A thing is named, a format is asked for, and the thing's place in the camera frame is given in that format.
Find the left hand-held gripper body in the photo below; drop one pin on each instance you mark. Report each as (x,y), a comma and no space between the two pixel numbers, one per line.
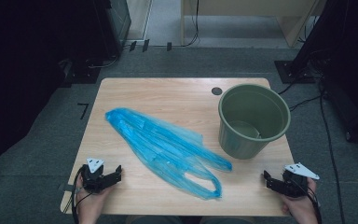
(93,182)

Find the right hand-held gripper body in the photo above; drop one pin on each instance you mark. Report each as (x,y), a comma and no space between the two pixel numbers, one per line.
(292,186)

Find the blue plastic bag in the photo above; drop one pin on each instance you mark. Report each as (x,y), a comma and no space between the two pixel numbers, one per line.
(164,149)

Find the green plastic bin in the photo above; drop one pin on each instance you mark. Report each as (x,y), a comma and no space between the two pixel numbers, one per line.
(254,124)

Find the person's left hand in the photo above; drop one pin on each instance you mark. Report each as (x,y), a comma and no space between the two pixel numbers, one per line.
(90,205)

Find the person's right hand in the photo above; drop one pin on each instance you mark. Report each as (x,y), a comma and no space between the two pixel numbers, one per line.
(301,208)

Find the person's dark trousers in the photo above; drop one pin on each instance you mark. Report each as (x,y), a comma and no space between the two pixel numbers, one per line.
(155,220)

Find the dark round table grommet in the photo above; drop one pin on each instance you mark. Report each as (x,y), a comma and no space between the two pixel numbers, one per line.
(217,91)

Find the dark cabinet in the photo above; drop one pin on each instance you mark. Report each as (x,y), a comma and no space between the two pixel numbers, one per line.
(118,25)

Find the light wooden desk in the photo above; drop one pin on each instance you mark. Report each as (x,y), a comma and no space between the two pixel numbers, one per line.
(245,6)

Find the black stand base plate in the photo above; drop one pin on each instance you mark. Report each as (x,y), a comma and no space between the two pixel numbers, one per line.
(287,73)
(85,74)

